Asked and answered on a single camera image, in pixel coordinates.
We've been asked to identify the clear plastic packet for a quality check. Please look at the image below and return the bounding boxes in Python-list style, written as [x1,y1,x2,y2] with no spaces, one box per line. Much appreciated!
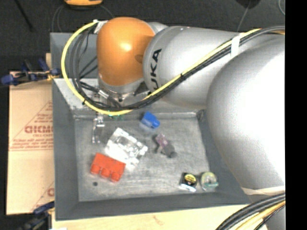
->
[104,127,149,172]

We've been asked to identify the red-orange toy block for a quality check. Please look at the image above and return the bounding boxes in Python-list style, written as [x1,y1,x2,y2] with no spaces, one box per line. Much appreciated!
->
[90,152,127,183]

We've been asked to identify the blue and white toy block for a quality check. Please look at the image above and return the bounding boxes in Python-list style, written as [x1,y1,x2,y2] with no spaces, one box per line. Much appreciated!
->
[139,111,161,132]

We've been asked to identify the purple and grey small tool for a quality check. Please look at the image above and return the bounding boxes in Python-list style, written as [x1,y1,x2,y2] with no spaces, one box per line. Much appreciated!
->
[153,133,178,159]

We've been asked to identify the grey metal bin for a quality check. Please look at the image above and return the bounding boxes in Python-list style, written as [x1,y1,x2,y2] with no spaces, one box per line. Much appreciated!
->
[49,32,252,220]

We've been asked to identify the brown cardboard board, red print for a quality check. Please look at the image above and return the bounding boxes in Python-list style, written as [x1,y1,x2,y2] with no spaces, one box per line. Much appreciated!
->
[6,53,56,216]

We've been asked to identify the black and yellow tape measure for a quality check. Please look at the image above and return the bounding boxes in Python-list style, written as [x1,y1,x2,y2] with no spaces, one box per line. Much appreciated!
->
[178,172,199,193]

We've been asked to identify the green round tape roll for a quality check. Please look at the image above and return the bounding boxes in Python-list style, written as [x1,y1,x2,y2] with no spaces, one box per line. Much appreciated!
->
[199,171,219,192]

